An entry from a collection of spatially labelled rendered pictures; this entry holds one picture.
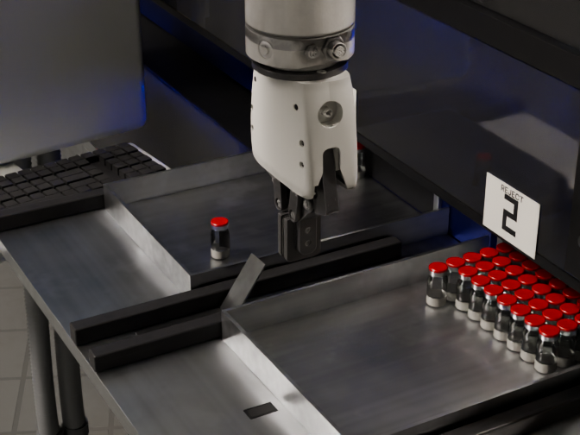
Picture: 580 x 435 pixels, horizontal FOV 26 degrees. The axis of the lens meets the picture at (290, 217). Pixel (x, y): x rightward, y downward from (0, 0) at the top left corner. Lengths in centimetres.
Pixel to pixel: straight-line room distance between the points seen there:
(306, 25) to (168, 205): 69
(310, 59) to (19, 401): 194
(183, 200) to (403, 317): 38
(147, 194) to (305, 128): 67
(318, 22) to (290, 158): 11
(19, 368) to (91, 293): 150
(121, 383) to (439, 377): 31
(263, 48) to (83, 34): 99
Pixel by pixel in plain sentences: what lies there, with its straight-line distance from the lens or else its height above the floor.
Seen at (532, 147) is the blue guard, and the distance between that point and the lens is 122.
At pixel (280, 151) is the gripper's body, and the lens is 99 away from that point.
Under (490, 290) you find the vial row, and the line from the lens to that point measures 132.
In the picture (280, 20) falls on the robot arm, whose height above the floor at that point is 130.
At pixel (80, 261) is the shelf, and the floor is 88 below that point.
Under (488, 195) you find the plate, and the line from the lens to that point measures 130.
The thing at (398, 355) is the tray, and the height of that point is 88.
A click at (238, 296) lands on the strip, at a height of 90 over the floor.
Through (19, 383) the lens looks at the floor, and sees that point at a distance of 285.
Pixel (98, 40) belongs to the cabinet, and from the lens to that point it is 193.
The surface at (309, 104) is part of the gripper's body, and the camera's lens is 95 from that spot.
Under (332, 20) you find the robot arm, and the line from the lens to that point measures 93.
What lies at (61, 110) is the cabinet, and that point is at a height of 87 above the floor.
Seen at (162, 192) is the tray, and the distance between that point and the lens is 161.
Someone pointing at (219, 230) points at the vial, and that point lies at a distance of 144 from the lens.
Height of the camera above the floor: 159
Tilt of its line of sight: 27 degrees down
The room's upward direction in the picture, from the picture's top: straight up
